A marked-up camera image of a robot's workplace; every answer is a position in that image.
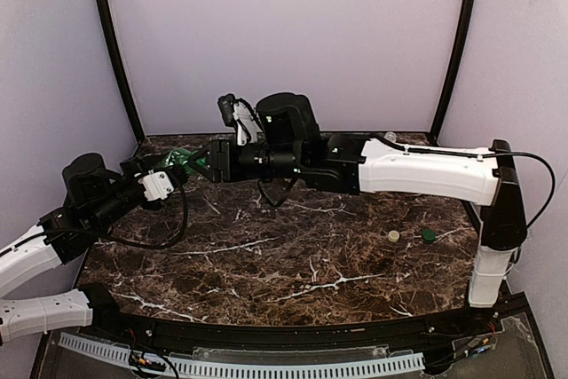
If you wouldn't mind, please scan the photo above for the small green soda cap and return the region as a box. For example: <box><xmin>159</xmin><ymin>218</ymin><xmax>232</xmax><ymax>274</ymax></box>
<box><xmin>196</xmin><ymin>157</ymin><xmax>209</xmax><ymax>170</ymax></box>

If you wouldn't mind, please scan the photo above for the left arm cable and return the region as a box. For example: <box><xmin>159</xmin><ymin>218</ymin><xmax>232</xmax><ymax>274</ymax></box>
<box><xmin>39</xmin><ymin>172</ymin><xmax>190</xmax><ymax>250</ymax></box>

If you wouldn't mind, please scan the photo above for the left black frame post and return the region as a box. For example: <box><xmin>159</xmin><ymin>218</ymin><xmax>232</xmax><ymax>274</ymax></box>
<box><xmin>95</xmin><ymin>0</ymin><xmax>146</xmax><ymax>145</ymax></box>

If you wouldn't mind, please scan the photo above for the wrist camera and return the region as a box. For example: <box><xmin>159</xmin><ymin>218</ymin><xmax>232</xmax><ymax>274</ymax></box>
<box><xmin>138</xmin><ymin>170</ymin><xmax>174</xmax><ymax>201</ymax></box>
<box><xmin>217</xmin><ymin>93</ymin><xmax>262</xmax><ymax>146</ymax></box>

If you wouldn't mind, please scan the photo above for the black front rail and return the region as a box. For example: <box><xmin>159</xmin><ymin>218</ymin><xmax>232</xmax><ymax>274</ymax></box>
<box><xmin>79</xmin><ymin>283</ymin><xmax>502</xmax><ymax>353</ymax></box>

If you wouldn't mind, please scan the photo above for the right black frame post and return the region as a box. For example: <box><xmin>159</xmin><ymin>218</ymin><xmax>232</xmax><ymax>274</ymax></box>
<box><xmin>428</xmin><ymin>0</ymin><xmax>475</xmax><ymax>146</ymax></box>

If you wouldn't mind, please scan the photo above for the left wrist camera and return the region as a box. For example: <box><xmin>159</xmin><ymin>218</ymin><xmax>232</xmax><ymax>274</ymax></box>
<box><xmin>138</xmin><ymin>170</ymin><xmax>174</xmax><ymax>201</ymax></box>

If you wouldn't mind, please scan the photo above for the coffee latte bottle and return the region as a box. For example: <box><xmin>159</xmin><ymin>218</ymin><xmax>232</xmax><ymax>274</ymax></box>
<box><xmin>384</xmin><ymin>131</ymin><xmax>397</xmax><ymax>142</ymax></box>

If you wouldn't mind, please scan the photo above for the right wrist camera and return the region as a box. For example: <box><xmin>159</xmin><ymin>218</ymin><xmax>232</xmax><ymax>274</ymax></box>
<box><xmin>217</xmin><ymin>93</ymin><xmax>262</xmax><ymax>146</ymax></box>

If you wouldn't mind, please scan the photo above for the cream bottle cap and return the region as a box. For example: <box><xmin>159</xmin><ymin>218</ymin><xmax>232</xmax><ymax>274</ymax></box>
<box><xmin>387</xmin><ymin>231</ymin><xmax>400</xmax><ymax>242</ymax></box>

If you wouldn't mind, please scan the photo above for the white slotted cable duct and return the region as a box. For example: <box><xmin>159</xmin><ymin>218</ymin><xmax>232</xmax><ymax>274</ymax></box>
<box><xmin>59</xmin><ymin>332</ymin><xmax>425</xmax><ymax>378</ymax></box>

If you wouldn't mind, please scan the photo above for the green soda bottle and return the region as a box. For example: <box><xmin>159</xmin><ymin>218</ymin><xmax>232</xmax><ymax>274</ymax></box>
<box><xmin>158</xmin><ymin>148</ymin><xmax>196</xmax><ymax>178</ymax></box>

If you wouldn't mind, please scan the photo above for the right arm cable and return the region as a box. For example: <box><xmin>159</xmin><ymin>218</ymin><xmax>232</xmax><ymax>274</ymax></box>
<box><xmin>376</xmin><ymin>134</ymin><xmax>556</xmax><ymax>227</ymax></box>

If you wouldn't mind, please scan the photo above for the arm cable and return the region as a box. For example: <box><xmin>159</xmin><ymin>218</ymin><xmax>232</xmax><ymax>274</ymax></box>
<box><xmin>39</xmin><ymin>172</ymin><xmax>190</xmax><ymax>250</ymax></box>
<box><xmin>376</xmin><ymin>134</ymin><xmax>556</xmax><ymax>227</ymax></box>

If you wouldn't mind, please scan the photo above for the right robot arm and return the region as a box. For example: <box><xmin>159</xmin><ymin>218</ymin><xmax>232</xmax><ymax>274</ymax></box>
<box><xmin>187</xmin><ymin>92</ymin><xmax>527</xmax><ymax>308</ymax></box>

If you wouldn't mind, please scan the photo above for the green bottle cap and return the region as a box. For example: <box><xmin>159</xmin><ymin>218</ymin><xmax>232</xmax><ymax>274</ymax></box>
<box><xmin>422</xmin><ymin>228</ymin><xmax>437</xmax><ymax>244</ymax></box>

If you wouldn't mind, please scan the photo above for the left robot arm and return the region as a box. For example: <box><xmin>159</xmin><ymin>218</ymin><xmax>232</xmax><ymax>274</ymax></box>
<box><xmin>1</xmin><ymin>153</ymin><xmax>187</xmax><ymax>343</ymax></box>

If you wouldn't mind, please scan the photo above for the black frame post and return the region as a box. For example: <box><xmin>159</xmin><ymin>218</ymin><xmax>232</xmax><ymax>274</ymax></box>
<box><xmin>428</xmin><ymin>0</ymin><xmax>475</xmax><ymax>146</ymax></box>
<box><xmin>95</xmin><ymin>0</ymin><xmax>146</xmax><ymax>145</ymax></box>

